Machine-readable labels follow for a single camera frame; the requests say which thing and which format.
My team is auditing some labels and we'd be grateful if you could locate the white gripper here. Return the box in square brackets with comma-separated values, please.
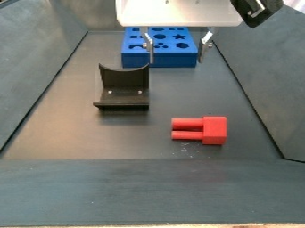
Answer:
[115, 0, 242, 63]

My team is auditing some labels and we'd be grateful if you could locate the red three prong object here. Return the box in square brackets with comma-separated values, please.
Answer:
[171, 116, 228, 145]

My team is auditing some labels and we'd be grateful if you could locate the black curved fixture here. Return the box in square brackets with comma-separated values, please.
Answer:
[92, 65, 150, 110]

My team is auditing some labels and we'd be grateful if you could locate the blue shape sorter block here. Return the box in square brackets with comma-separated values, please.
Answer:
[122, 27, 198, 68]

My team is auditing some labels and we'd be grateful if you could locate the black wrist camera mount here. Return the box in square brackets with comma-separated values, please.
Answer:
[230, 0, 284, 29]

